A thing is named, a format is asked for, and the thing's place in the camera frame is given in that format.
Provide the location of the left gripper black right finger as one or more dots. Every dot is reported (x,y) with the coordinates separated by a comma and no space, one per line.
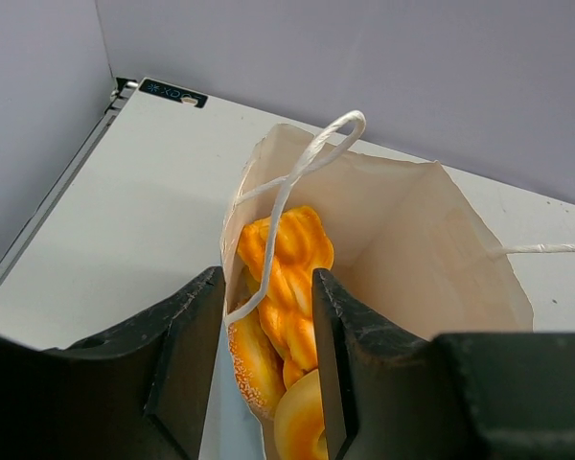
(388,394)

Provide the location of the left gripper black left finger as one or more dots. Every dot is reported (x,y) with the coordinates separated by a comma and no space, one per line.
(138,390)

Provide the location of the small glazed ring donut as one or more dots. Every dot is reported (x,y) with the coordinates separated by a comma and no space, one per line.
(299,427)

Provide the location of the sugared oval bread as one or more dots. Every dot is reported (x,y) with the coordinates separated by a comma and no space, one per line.
(257,366)

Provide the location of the light blue paper bag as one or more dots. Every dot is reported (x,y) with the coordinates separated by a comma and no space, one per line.
(430,248)

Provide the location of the large glazed ring bread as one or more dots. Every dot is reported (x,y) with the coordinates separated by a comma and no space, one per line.
(301,246)

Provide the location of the blue table logo sticker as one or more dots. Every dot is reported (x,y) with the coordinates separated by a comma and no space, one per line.
(173,93)

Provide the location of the aluminium rail frame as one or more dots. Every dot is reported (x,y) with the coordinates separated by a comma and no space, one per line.
(124,88)

